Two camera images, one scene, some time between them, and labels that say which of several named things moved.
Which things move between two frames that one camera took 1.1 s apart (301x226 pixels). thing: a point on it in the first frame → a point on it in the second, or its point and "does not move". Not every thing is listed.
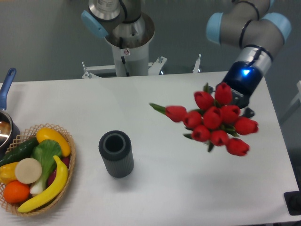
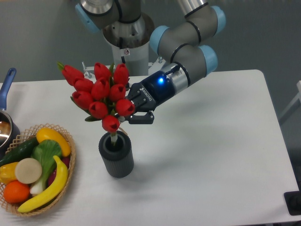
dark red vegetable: x=51 y=178 does not move
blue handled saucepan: x=9 y=133 does not move
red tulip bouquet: x=213 y=121 → x=101 y=98
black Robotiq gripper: x=243 y=78 → x=154 y=88
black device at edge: x=293 y=201 does not move
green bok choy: x=43 y=152 does not move
